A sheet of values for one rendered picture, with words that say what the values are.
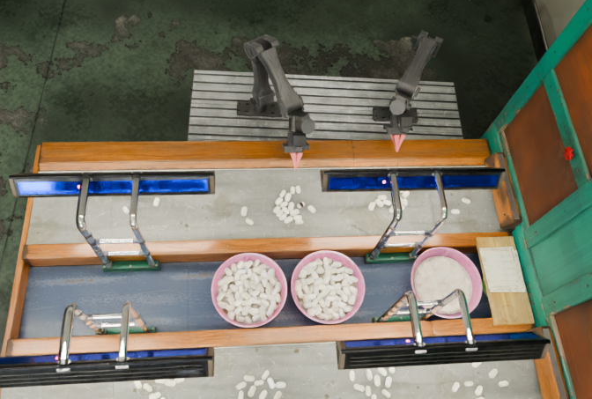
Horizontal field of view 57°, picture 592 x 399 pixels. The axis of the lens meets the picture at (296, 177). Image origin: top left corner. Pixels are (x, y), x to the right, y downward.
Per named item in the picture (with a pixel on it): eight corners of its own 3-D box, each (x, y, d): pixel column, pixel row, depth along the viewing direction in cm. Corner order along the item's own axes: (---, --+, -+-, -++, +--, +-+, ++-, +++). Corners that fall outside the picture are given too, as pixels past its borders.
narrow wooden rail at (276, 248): (33, 254, 202) (23, 244, 192) (499, 240, 222) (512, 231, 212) (31, 268, 199) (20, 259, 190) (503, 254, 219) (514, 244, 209)
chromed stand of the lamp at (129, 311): (98, 331, 190) (61, 299, 150) (157, 328, 192) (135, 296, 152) (92, 389, 181) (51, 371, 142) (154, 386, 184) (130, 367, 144)
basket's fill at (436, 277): (405, 260, 211) (410, 255, 206) (462, 258, 214) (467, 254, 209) (415, 318, 201) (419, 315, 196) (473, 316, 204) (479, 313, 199)
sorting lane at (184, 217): (39, 173, 209) (37, 171, 208) (490, 167, 229) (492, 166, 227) (26, 248, 196) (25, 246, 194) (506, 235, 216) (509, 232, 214)
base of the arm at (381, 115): (423, 113, 235) (421, 99, 238) (377, 111, 233) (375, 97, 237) (418, 122, 242) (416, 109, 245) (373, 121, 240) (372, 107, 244)
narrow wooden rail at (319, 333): (18, 344, 187) (7, 338, 178) (519, 321, 207) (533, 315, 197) (16, 361, 185) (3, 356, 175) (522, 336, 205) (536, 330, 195)
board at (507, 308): (474, 238, 209) (475, 237, 208) (511, 237, 211) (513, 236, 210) (493, 325, 194) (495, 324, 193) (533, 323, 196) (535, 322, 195)
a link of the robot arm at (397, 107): (405, 119, 200) (420, 89, 196) (384, 109, 201) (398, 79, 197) (407, 115, 211) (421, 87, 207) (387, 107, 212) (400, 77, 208)
